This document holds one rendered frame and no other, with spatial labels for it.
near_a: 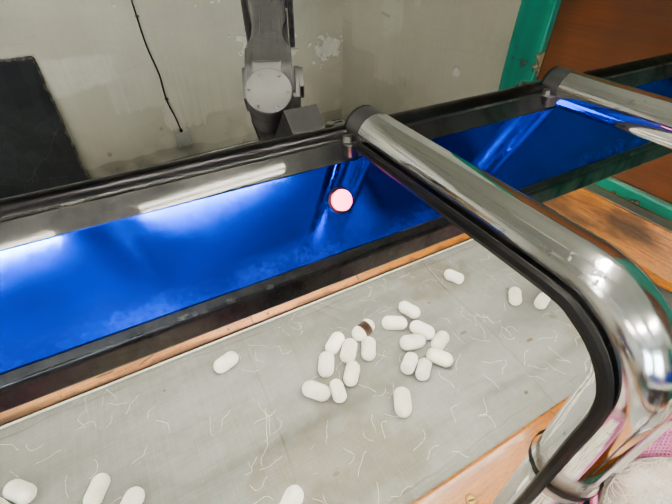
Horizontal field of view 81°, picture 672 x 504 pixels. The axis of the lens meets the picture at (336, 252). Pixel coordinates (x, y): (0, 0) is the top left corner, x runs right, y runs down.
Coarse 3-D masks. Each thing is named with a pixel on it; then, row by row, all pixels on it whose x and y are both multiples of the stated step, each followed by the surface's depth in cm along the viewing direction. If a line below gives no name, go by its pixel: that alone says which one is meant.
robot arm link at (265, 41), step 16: (240, 0) 67; (256, 0) 64; (272, 0) 64; (288, 0) 68; (256, 16) 61; (272, 16) 61; (288, 16) 70; (256, 32) 59; (272, 32) 59; (256, 48) 56; (272, 48) 56; (288, 48) 56; (288, 64) 55
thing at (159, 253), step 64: (640, 64) 30; (448, 128) 23; (512, 128) 25; (576, 128) 28; (64, 192) 16; (128, 192) 16; (192, 192) 17; (256, 192) 19; (320, 192) 20; (384, 192) 22; (0, 256) 15; (64, 256) 16; (128, 256) 17; (192, 256) 18; (256, 256) 19; (320, 256) 20; (384, 256) 22; (0, 320) 15; (64, 320) 16; (128, 320) 17; (192, 320) 18; (0, 384) 15; (64, 384) 16
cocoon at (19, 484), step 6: (12, 480) 40; (18, 480) 40; (6, 486) 39; (12, 486) 39; (18, 486) 39; (24, 486) 40; (30, 486) 40; (6, 492) 39; (12, 492) 39; (18, 492) 39; (24, 492) 39; (30, 492) 39; (36, 492) 40; (6, 498) 39; (12, 498) 39; (18, 498) 39; (24, 498) 39; (30, 498) 39
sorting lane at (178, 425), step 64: (448, 256) 70; (320, 320) 58; (448, 320) 58; (512, 320) 58; (128, 384) 50; (192, 384) 50; (256, 384) 50; (384, 384) 50; (448, 384) 50; (512, 384) 50; (576, 384) 50; (0, 448) 44; (64, 448) 44; (128, 448) 44; (192, 448) 44; (256, 448) 44; (320, 448) 44; (384, 448) 44; (448, 448) 44
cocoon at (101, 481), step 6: (102, 474) 41; (96, 480) 40; (102, 480) 40; (108, 480) 41; (90, 486) 40; (96, 486) 40; (102, 486) 40; (108, 486) 41; (90, 492) 39; (96, 492) 39; (102, 492) 40; (84, 498) 39; (90, 498) 39; (96, 498) 39; (102, 498) 39
